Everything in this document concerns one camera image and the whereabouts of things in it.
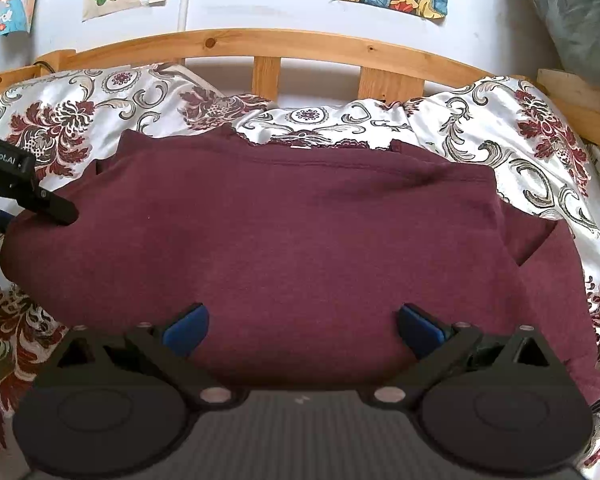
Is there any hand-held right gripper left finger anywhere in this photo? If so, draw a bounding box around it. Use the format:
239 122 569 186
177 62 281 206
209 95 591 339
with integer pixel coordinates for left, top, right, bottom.
50 303 233 407

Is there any wooden bed frame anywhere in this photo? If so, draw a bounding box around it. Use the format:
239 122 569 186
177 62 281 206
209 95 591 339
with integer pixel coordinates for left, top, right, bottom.
0 29 600 158

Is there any maroon long-sleeved shirt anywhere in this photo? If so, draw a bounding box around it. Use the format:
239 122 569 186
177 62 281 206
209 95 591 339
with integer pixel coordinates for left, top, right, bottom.
0 124 600 402

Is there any plastic-wrapped dark bedding bundle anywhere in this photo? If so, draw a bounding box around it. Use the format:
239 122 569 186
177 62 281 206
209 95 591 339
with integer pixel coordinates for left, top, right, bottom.
511 0 600 92

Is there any floral satin blanket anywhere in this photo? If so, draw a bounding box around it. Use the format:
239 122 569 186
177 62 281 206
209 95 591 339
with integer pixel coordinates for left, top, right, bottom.
0 62 600 480

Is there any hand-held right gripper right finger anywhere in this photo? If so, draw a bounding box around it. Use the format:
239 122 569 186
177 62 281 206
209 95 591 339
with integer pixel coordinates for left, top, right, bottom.
362 303 561 406

